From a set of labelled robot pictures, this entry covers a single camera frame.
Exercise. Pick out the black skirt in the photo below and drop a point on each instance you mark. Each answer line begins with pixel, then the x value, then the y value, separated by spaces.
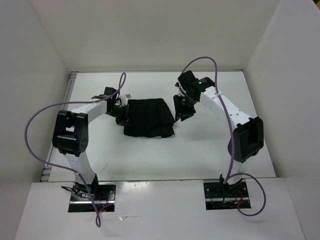
pixel 149 118

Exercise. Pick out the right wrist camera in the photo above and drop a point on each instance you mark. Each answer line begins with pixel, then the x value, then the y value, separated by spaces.
pixel 177 85

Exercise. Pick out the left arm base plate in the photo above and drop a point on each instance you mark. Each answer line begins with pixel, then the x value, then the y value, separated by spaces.
pixel 104 199

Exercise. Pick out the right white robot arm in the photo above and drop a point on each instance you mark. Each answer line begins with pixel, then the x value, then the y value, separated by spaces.
pixel 246 132

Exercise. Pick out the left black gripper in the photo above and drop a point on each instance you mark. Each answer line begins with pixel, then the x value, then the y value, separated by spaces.
pixel 125 118

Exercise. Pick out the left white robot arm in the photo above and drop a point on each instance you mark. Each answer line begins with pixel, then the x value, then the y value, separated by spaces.
pixel 71 134

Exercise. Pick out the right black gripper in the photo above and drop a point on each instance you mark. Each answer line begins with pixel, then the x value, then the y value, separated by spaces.
pixel 179 109

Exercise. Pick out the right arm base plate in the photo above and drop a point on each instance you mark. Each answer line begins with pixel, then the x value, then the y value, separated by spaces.
pixel 217 199

